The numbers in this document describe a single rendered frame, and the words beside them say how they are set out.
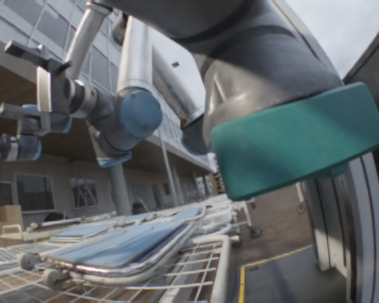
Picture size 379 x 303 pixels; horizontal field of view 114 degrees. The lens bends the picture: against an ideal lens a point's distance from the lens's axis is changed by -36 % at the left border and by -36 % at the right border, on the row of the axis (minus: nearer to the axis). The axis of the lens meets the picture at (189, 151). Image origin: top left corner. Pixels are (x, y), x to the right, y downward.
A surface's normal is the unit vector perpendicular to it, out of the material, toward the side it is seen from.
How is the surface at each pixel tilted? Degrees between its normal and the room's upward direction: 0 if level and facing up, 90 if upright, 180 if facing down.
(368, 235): 90
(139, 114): 95
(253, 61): 70
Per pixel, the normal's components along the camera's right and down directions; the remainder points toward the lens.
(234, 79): -0.73, -0.31
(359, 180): -0.28, -0.14
